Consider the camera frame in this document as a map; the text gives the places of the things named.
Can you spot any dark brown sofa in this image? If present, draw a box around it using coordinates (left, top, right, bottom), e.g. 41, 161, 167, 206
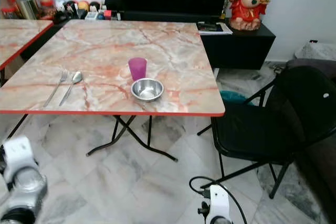
287, 59, 336, 224

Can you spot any black folding chair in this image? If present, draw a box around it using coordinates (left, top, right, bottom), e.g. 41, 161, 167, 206
197, 66, 336, 199

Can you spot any grey speckled cushion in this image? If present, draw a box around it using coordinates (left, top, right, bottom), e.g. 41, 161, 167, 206
294, 42, 336, 61

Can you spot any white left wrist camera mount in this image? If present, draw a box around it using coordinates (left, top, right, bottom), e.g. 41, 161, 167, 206
3, 135, 33, 182

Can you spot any steel canister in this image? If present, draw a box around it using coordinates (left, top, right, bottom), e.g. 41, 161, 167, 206
16, 0, 39, 20

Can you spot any pink marble folding table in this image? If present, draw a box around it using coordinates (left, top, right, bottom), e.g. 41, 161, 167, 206
0, 19, 54, 70
0, 19, 226, 162

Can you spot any red laughing buddha statue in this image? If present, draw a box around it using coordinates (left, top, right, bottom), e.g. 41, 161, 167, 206
228, 0, 274, 31

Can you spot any silver fork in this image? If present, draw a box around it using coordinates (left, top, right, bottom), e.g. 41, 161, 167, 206
43, 70, 68, 108

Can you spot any short red-lidded jar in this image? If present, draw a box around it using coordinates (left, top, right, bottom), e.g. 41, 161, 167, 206
39, 0, 55, 20

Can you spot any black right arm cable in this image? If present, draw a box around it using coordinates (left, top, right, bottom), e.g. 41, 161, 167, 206
189, 176, 248, 224

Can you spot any teal basket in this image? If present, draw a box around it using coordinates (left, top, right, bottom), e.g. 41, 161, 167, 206
219, 90, 248, 104

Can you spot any silver spoon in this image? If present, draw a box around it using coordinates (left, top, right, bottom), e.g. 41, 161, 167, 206
59, 71, 83, 106

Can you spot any stainless steel bowl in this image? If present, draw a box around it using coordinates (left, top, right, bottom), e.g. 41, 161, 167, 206
131, 78, 165, 102

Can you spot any purple plastic cup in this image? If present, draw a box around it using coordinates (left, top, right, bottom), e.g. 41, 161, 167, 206
128, 57, 148, 82

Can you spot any black television cabinet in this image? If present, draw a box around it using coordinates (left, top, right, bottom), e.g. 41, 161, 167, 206
26, 11, 276, 70

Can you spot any black remote control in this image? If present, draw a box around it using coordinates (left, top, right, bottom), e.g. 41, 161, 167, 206
199, 23, 222, 31

